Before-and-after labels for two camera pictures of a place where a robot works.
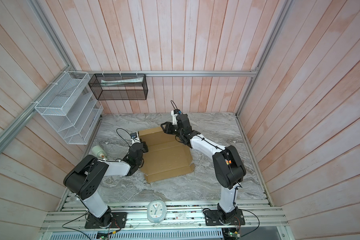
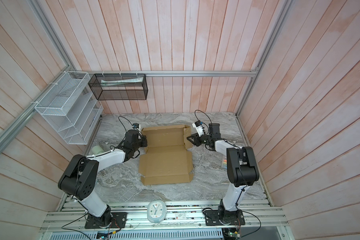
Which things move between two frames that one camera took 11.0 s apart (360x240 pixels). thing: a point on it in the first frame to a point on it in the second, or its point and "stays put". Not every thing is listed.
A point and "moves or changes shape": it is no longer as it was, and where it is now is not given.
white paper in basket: x=109 y=83 stays put
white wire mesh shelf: x=70 y=107 stays put
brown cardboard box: x=166 y=157 moves or changes shape
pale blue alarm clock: x=156 y=210 stays put
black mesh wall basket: x=122 y=86 stays put
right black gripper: x=168 y=130 to x=197 y=139
